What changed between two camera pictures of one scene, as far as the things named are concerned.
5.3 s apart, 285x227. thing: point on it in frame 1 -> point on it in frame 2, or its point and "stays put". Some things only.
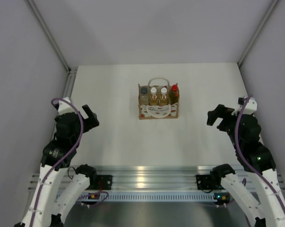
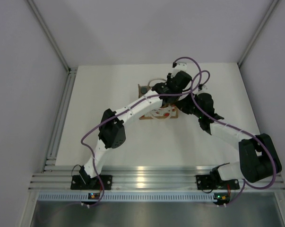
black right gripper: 221,112 -> 183,104
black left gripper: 92,117 -> 168,78
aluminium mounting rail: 150,178 stays put
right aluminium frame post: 272,7 stays put
